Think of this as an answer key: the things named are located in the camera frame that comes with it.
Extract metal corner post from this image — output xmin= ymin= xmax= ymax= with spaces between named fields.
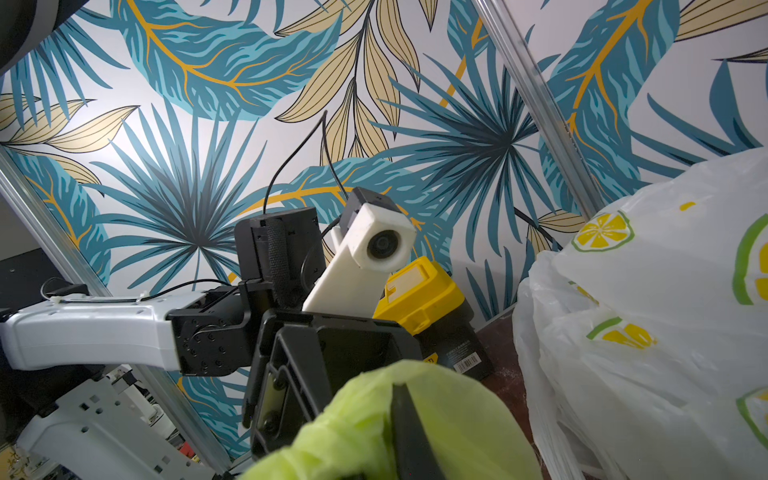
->
xmin=1 ymin=154 xmax=232 ymax=479
xmin=474 ymin=0 xmax=605 ymax=218

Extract left metal corner post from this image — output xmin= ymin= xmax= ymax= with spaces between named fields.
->
xmin=1 ymin=154 xmax=232 ymax=479

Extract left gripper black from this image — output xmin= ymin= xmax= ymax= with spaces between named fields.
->
xmin=243 ymin=231 xmax=421 ymax=459

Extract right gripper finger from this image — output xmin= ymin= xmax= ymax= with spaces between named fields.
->
xmin=390 ymin=384 xmax=446 ymax=480

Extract right metal corner post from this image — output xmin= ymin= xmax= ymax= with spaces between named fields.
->
xmin=474 ymin=0 xmax=605 ymax=218

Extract white lemon print plastic bags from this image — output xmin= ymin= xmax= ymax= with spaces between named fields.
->
xmin=512 ymin=147 xmax=767 ymax=479

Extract green avocado print plastic bag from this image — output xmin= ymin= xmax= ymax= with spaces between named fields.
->
xmin=242 ymin=360 xmax=543 ymax=479

